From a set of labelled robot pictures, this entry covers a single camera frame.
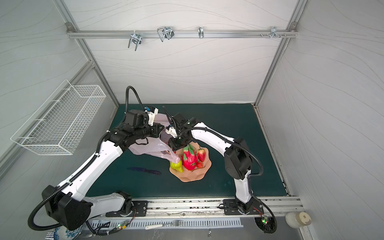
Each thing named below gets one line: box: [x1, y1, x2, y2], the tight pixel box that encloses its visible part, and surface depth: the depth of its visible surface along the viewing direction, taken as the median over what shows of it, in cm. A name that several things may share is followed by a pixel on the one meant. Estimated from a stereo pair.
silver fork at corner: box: [45, 232, 55, 240], surface depth 67 cm
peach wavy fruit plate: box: [169, 142, 212, 182], surface depth 85 cm
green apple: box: [170, 160, 184, 173], surface depth 82 cm
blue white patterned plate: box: [54, 225, 84, 240], surface depth 66 cm
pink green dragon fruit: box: [182, 144, 198, 171], surface depth 84 cm
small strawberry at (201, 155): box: [197, 148, 206, 162], surface depth 88 cm
